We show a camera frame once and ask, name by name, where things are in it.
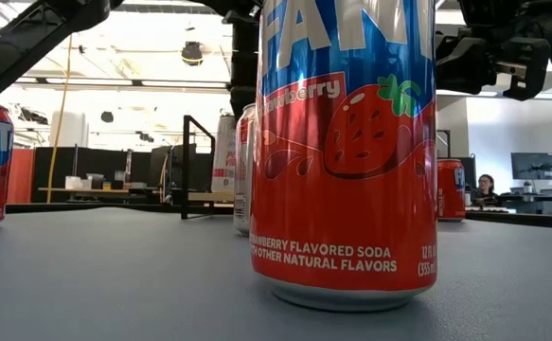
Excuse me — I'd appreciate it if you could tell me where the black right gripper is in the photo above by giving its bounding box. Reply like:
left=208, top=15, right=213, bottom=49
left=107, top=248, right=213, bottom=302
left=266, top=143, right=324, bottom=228
left=436, top=0, right=551, bottom=101

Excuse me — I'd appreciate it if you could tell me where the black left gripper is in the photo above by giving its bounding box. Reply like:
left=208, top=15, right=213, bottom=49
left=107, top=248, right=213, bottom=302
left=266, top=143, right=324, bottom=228
left=230, top=21, right=260, bottom=119

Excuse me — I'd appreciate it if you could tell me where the white slim Celsius can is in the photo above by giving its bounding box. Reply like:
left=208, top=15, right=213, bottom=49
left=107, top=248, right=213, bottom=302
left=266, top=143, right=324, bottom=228
left=210, top=115, right=237, bottom=194

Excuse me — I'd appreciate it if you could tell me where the silver Diet Coke can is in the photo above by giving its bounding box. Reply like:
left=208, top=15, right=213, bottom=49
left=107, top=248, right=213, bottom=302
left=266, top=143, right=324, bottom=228
left=232, top=102, right=258, bottom=237

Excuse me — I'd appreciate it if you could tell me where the wooden shelf with black legs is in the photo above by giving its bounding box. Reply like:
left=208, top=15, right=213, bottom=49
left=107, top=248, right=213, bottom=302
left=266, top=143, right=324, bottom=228
left=180, top=115, right=236, bottom=221

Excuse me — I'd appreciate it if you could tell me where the black ceiling dome fixture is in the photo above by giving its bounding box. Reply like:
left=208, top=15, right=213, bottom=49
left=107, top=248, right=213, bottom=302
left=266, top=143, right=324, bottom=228
left=180, top=41, right=205, bottom=66

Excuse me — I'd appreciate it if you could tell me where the black computer monitor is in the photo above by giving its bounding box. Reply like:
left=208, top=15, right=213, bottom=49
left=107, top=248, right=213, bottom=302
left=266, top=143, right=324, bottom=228
left=510, top=152, right=552, bottom=181

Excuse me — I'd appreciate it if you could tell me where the dark computer monitor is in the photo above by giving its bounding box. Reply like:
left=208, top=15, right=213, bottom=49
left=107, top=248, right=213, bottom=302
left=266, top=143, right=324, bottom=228
left=463, top=155, right=478, bottom=193

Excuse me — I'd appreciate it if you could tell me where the person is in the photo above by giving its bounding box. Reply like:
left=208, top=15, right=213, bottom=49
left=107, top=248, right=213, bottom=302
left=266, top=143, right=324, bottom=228
left=469, top=173, right=502, bottom=208

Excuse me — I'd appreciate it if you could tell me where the black partition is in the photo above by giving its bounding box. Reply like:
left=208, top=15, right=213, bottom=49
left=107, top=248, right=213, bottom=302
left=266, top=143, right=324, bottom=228
left=31, top=146, right=151, bottom=204

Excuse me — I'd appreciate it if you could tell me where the white cylindrical tank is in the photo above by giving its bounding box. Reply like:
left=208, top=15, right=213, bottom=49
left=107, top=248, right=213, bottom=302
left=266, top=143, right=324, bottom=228
left=49, top=111, right=90, bottom=149

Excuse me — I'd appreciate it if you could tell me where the wooden background table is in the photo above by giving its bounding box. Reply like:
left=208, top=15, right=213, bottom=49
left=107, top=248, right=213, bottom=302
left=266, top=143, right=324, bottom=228
left=37, top=187, right=163, bottom=196

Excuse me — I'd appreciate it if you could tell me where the orange partition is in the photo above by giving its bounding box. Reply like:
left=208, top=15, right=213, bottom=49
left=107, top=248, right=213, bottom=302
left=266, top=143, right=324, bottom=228
left=6, top=148, right=36, bottom=205

